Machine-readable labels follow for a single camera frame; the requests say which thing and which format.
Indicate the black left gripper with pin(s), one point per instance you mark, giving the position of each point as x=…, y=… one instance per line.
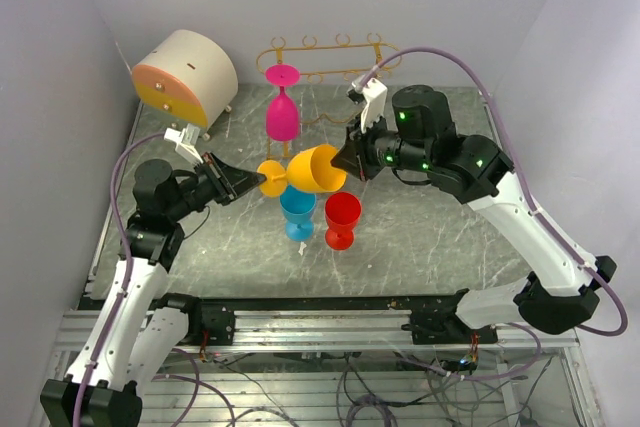
x=237, y=178

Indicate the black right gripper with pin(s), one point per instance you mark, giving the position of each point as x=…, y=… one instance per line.
x=354, y=155

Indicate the orange wine glass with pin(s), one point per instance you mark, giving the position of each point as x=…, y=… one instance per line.
x=310, y=171

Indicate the red wine glass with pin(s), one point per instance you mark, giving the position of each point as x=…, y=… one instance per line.
x=342, y=213

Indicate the blue wine glass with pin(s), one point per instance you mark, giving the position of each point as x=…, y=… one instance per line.
x=298, y=208

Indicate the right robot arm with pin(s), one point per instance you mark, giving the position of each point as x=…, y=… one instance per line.
x=413, y=130

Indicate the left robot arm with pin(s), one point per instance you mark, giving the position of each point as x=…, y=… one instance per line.
x=139, y=324

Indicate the pink wine glass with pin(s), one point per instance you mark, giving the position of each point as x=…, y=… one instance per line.
x=282, y=116

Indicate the round beige drawer cabinet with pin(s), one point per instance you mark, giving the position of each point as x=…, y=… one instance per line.
x=188, y=76

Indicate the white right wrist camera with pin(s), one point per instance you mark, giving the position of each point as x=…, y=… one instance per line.
x=373, y=95

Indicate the aluminium rail frame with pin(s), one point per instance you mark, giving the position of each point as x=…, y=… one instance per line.
x=314, y=320

